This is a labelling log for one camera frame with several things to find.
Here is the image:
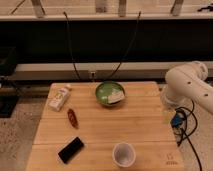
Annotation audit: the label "green bowl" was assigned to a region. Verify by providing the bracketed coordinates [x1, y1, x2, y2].
[95, 81, 125, 107]

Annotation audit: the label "black box at left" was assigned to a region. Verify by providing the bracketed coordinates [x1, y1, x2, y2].
[0, 47, 18, 76]

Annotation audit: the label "black rectangular eraser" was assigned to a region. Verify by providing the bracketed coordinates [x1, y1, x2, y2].
[58, 137, 84, 164]

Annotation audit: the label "black cable left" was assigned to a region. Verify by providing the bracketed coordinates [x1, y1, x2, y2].
[62, 11, 82, 81]

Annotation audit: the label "wooden table top board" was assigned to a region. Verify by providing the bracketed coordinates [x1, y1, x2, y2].
[26, 82, 184, 171]

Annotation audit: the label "black cable right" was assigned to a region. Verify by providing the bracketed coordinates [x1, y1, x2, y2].
[107, 10, 142, 81]

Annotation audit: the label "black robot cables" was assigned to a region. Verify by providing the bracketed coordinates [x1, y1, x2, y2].
[171, 99, 204, 171]

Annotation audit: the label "white sponge in bowl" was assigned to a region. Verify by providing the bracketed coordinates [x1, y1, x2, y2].
[108, 91, 125, 104]

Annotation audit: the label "black cable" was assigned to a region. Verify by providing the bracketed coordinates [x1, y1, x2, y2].
[107, 10, 142, 81]
[62, 11, 82, 81]

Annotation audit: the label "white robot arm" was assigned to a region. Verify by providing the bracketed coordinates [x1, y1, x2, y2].
[161, 61, 213, 115]

